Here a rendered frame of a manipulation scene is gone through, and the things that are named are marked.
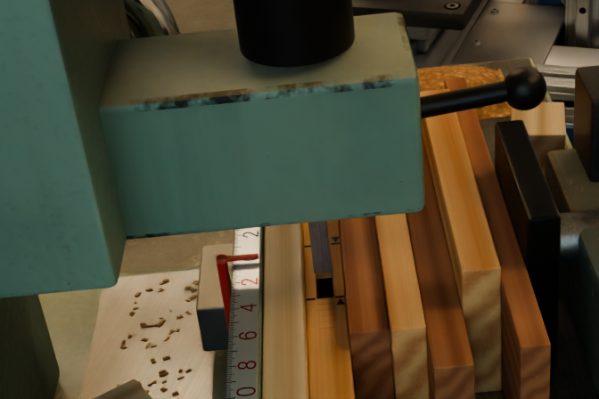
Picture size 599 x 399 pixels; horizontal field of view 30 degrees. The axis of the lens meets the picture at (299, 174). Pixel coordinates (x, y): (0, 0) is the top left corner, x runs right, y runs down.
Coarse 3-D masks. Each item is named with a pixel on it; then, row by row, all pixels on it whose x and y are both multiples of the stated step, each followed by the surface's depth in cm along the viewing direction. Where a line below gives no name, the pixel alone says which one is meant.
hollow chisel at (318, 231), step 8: (312, 224) 54; (320, 224) 54; (312, 232) 54; (320, 232) 54; (312, 240) 54; (320, 240) 54; (328, 240) 54; (312, 248) 55; (320, 248) 55; (328, 248) 55; (312, 256) 55; (320, 256) 55; (328, 256) 55; (320, 264) 55; (328, 264) 55; (320, 272) 55; (328, 272) 55
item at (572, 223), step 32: (512, 128) 56; (512, 160) 54; (512, 192) 53; (544, 192) 51; (544, 224) 50; (576, 224) 55; (544, 256) 51; (576, 256) 55; (544, 288) 52; (544, 320) 53
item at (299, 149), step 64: (128, 64) 50; (192, 64) 49; (256, 64) 49; (320, 64) 48; (384, 64) 48; (128, 128) 47; (192, 128) 47; (256, 128) 48; (320, 128) 48; (384, 128) 48; (128, 192) 49; (192, 192) 49; (256, 192) 49; (320, 192) 49; (384, 192) 49
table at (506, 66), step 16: (464, 64) 83; (480, 64) 83; (496, 64) 83; (512, 64) 83; (528, 64) 82; (560, 288) 60; (560, 304) 59; (560, 320) 58; (560, 336) 57; (576, 336) 57; (560, 352) 56; (576, 352) 56; (560, 368) 55; (576, 368) 55; (560, 384) 54; (576, 384) 54; (592, 384) 54
